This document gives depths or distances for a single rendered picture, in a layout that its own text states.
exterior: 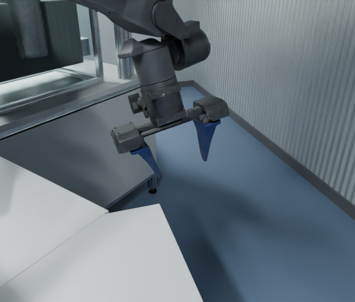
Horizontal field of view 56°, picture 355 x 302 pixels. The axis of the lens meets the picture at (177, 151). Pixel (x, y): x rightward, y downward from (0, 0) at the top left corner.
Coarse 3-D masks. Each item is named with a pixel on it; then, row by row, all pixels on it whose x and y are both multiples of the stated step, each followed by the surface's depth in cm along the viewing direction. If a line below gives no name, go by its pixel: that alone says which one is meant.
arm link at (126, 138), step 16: (176, 80) 51; (144, 96) 51; (160, 96) 49; (176, 96) 50; (208, 96) 57; (160, 112) 50; (176, 112) 51; (192, 112) 54; (208, 112) 52; (224, 112) 53; (128, 128) 51; (144, 128) 52; (128, 144) 50
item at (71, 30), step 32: (0, 0) 129; (64, 0) 152; (0, 32) 133; (64, 32) 156; (0, 64) 136; (32, 64) 148; (64, 64) 161; (96, 64) 177; (0, 96) 140; (32, 96) 152
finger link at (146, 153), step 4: (140, 148) 51; (144, 148) 51; (148, 148) 51; (132, 152) 50; (136, 152) 50; (140, 152) 51; (144, 152) 51; (148, 152) 51; (144, 156) 52; (148, 156) 52; (152, 156) 52; (148, 160) 52; (152, 160) 53; (152, 164) 53; (156, 164) 54; (152, 168) 54; (156, 168) 54; (156, 172) 55; (160, 176) 55
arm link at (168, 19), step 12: (156, 12) 43; (168, 12) 44; (156, 24) 44; (168, 24) 45; (180, 24) 47; (192, 24) 52; (168, 36) 49; (180, 36) 47; (192, 36) 52; (204, 36) 53; (180, 48) 51; (192, 48) 52; (204, 48) 53; (180, 60) 52; (192, 60) 53
